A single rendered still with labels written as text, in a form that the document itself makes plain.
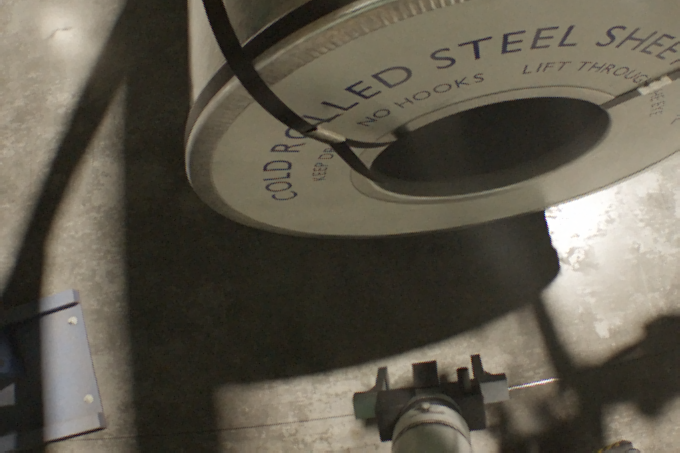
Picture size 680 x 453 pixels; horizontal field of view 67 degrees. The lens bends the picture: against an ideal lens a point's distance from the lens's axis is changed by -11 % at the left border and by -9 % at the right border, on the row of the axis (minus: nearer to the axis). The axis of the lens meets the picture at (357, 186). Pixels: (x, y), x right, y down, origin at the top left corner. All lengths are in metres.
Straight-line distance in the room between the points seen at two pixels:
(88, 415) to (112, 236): 0.63
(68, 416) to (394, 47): 1.75
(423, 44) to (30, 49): 2.21
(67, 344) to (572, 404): 1.72
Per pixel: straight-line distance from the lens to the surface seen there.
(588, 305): 1.97
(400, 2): 0.65
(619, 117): 1.16
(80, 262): 2.18
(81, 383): 2.12
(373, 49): 0.73
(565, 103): 1.37
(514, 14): 0.73
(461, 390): 0.70
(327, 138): 0.82
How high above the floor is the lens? 1.84
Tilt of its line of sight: 71 degrees down
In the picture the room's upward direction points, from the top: 10 degrees counter-clockwise
